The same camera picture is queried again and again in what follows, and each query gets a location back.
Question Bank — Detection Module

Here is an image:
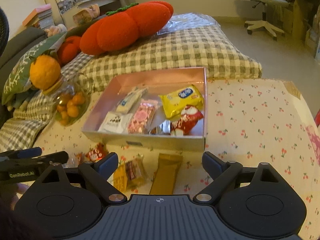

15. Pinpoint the white small snack packet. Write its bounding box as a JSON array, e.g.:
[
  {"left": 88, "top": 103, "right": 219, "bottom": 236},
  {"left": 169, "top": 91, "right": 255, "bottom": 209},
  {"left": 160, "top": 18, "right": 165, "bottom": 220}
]
[{"left": 98, "top": 111, "right": 133, "bottom": 134}]

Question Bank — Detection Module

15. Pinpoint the green leaf pattern pillow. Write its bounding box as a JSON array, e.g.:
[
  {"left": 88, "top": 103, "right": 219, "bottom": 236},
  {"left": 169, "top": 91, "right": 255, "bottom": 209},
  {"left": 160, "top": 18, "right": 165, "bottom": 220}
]
[{"left": 1, "top": 32, "right": 67, "bottom": 105}]

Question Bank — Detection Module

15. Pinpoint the large orange citrus fruit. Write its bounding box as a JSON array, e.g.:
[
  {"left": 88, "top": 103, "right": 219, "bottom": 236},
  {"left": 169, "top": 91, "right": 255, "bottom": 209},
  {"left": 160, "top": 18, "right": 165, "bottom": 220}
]
[{"left": 29, "top": 55, "right": 61, "bottom": 90}]

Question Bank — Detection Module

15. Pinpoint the red white candy packet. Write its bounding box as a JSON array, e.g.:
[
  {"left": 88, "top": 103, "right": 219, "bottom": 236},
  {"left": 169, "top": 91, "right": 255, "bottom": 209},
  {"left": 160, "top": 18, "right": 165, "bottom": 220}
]
[{"left": 170, "top": 105, "right": 203, "bottom": 137}]

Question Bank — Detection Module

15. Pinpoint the silver foil snack packet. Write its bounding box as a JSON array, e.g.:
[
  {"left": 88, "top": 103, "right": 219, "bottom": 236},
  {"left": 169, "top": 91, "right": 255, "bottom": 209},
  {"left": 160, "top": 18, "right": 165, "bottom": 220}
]
[{"left": 148, "top": 119, "right": 171, "bottom": 135}]

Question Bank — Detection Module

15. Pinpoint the yellow snack bag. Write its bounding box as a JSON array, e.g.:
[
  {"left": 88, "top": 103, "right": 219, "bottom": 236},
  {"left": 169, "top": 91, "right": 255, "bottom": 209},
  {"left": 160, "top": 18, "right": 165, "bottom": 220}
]
[{"left": 159, "top": 85, "right": 204, "bottom": 119}]

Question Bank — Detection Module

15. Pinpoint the stack of books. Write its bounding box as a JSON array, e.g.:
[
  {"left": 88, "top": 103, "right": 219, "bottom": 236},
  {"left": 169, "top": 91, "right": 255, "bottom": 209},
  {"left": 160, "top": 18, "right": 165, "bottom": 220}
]
[{"left": 22, "top": 4, "right": 54, "bottom": 30}]

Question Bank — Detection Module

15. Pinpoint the small red pumpkin cushion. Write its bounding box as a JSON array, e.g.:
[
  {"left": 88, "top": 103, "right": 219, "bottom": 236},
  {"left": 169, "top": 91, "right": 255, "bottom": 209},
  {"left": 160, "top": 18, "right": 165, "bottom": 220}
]
[{"left": 57, "top": 36, "right": 81, "bottom": 65}]

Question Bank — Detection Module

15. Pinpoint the large red pumpkin cushion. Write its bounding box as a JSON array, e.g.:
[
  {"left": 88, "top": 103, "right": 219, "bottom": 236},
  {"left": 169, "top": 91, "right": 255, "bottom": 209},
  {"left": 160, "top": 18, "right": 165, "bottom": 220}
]
[{"left": 80, "top": 1, "right": 174, "bottom": 55}]

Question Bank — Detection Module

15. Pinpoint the clear bread roll packet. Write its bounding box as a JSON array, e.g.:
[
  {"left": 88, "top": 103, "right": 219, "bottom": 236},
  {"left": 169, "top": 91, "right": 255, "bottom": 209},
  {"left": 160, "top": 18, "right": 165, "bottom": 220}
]
[{"left": 116, "top": 87, "right": 148, "bottom": 114}]

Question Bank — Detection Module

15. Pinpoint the orange clear cracker packet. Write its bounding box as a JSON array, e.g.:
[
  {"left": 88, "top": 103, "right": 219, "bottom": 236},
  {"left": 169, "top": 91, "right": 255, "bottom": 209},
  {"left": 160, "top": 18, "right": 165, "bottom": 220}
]
[{"left": 113, "top": 154, "right": 148, "bottom": 193}]

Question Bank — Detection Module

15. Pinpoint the glass jar with tangerines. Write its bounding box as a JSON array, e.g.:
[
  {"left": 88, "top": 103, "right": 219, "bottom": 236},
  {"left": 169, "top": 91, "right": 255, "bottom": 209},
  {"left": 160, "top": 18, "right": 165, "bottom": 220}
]
[{"left": 42, "top": 73, "right": 93, "bottom": 127}]

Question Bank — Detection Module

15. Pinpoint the cherry print tablecloth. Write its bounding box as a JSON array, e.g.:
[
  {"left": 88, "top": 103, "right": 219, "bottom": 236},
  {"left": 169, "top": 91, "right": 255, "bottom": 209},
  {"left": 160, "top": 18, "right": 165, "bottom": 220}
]
[{"left": 34, "top": 79, "right": 319, "bottom": 239}]

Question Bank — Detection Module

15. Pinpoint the clear plastic bag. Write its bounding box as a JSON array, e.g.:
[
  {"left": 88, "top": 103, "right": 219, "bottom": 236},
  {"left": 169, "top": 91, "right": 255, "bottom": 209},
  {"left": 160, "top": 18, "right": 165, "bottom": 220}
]
[{"left": 157, "top": 12, "right": 220, "bottom": 35}]

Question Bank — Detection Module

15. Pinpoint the pink snack packet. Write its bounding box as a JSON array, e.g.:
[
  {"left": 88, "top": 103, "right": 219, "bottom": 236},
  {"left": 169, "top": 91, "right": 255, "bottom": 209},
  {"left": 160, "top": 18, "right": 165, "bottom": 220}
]
[{"left": 127, "top": 99, "right": 159, "bottom": 134}]

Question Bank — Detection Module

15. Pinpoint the gold brown wafer bar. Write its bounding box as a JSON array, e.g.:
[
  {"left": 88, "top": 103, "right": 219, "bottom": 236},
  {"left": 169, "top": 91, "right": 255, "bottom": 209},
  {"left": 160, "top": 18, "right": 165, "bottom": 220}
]
[{"left": 149, "top": 153, "right": 183, "bottom": 195}]

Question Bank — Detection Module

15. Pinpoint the dark grey sofa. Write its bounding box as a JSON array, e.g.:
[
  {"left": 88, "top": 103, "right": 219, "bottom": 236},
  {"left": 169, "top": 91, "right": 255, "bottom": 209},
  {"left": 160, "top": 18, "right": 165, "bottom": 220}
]
[{"left": 0, "top": 26, "right": 48, "bottom": 128}]

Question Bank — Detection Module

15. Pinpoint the pink cardboard tray box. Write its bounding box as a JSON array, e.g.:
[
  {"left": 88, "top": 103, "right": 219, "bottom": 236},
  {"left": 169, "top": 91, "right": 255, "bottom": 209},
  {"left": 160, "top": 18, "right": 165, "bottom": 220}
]
[{"left": 82, "top": 67, "right": 207, "bottom": 152}]

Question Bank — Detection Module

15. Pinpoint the grey checked blanket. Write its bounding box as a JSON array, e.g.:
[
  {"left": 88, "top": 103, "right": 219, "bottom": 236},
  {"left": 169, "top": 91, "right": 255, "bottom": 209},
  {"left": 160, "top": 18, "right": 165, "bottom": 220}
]
[{"left": 1, "top": 25, "right": 262, "bottom": 151}]

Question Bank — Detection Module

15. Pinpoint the dark red snack packet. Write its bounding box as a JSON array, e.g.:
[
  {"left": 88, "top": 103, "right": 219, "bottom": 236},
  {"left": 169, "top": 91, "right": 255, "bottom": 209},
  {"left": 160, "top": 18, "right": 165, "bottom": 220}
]
[{"left": 85, "top": 142, "right": 109, "bottom": 163}]

